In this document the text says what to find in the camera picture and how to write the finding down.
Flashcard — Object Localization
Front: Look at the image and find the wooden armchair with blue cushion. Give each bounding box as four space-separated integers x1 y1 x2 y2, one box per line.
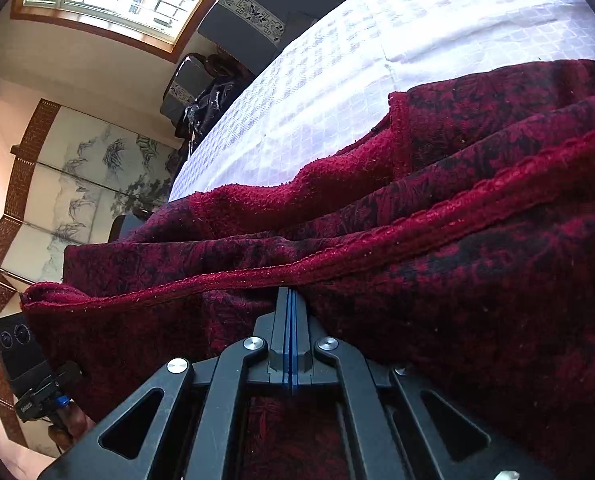
160 52 256 141
110 210 151 245

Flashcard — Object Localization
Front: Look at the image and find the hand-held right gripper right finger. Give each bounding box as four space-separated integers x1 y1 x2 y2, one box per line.
292 287 553 480

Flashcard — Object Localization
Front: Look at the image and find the white checked bed sheet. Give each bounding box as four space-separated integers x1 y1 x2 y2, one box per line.
170 0 595 203

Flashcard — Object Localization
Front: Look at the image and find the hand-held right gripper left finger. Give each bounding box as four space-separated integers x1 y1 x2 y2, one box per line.
38 287 292 480

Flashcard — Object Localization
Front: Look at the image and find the dark red knit sweater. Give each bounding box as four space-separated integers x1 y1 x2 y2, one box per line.
20 59 595 480

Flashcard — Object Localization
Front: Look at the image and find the painted folding screen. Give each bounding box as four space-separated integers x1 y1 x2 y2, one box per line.
0 99 178 453

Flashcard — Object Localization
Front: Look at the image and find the black smartphone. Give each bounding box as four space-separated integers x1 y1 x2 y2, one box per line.
0 314 46 396

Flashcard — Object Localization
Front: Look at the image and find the shiny black bag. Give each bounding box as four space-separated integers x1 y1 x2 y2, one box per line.
178 77 251 136

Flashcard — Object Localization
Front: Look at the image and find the person's left hand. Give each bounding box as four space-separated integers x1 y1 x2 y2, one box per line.
48 404 97 453

